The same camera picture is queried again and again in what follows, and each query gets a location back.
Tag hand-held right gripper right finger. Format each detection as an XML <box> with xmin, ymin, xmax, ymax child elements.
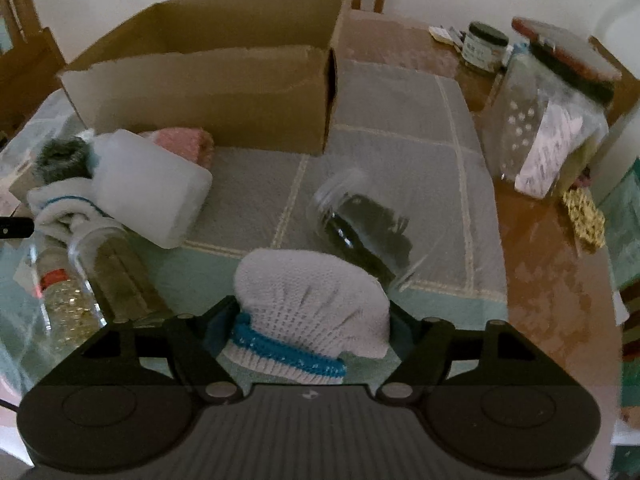
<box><xmin>376</xmin><ymin>302</ymin><xmax>543</xmax><ymax>405</ymax></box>

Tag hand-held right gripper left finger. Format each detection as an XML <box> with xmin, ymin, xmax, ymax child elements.
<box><xmin>82</xmin><ymin>296</ymin><xmax>240</xmax><ymax>406</ymax></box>

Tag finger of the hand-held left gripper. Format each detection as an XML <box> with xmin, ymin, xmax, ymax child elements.
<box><xmin>0</xmin><ymin>215</ymin><xmax>37</xmax><ymax>239</ymax></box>

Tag white knit glove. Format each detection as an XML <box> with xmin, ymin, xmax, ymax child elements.
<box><xmin>220</xmin><ymin>247</ymin><xmax>392</xmax><ymax>387</ymax></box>
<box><xmin>26</xmin><ymin>179</ymin><xmax>117</xmax><ymax>247</ymax></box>

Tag red label bottle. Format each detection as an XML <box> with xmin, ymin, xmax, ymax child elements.
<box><xmin>19</xmin><ymin>244</ymin><xmax>107</xmax><ymax>347</ymax></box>

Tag grey fuzzy cloth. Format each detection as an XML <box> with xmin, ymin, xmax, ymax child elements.
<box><xmin>34</xmin><ymin>136</ymin><xmax>97</xmax><ymax>182</ymax></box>

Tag white plastic pouch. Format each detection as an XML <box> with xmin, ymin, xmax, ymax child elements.
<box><xmin>90</xmin><ymin>129</ymin><xmax>214</xmax><ymax>249</ymax></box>

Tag cardboard box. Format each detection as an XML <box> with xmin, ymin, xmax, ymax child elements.
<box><xmin>56</xmin><ymin>0</ymin><xmax>357</xmax><ymax>157</ymax></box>

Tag glass jar with dark contents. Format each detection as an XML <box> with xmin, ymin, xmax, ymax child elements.
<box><xmin>309</xmin><ymin>169</ymin><xmax>427</xmax><ymax>292</ymax></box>

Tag pink knit cloth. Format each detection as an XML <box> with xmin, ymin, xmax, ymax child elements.
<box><xmin>139</xmin><ymin>127</ymin><xmax>217</xmax><ymax>169</ymax></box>

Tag grey checked tablecloth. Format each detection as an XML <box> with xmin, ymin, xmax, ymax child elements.
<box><xmin>0</xmin><ymin>59</ymin><xmax>512</xmax><ymax>401</ymax></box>

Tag white printed packet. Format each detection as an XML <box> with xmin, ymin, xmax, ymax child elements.
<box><xmin>514</xmin><ymin>99</ymin><xmax>587</xmax><ymax>197</ymax></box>

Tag green box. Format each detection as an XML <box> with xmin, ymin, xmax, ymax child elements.
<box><xmin>596</xmin><ymin>156</ymin><xmax>640</xmax><ymax>292</ymax></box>

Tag small jar with dark lid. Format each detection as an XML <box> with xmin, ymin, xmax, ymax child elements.
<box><xmin>460</xmin><ymin>21</ymin><xmax>510</xmax><ymax>74</ymax></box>

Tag small paper packets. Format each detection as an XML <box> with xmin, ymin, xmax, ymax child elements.
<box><xmin>429</xmin><ymin>24</ymin><xmax>467</xmax><ymax>52</ymax></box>

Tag reddish brown wooden lid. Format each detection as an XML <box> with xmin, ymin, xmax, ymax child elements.
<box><xmin>511</xmin><ymin>16</ymin><xmax>624</xmax><ymax>82</ymax></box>

